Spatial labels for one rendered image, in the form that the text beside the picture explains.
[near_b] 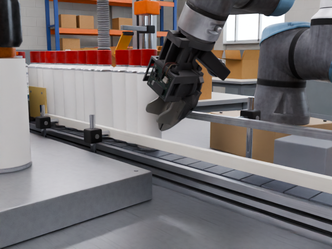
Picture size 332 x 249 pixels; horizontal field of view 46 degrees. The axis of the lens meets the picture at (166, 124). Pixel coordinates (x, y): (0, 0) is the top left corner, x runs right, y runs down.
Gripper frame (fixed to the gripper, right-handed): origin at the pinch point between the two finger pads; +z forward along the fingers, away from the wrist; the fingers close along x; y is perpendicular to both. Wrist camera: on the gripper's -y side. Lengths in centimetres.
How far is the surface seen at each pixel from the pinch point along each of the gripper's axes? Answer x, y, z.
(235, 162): 19.6, 4.8, -8.1
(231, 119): 11.3, -2.8, -9.2
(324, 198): 32.8, 3.1, -12.6
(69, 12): -670, -388, 262
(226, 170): 17.8, 2.2, -3.9
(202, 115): 5.2, -2.8, -5.8
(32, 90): -47, 4, 22
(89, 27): -586, -386, 255
